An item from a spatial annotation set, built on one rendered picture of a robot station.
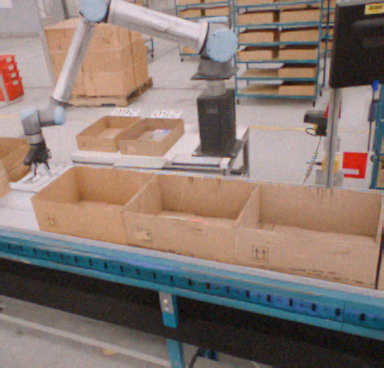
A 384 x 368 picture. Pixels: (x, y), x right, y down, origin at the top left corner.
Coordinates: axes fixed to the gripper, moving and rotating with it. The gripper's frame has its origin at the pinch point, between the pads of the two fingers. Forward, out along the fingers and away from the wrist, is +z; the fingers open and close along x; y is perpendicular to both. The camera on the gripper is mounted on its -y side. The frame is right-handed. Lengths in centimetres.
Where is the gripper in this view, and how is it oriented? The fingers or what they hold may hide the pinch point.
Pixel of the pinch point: (42, 176)
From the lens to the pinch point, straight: 250.2
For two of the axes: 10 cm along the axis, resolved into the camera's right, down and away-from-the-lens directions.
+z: 1.2, 8.6, 4.9
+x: -9.0, -1.1, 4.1
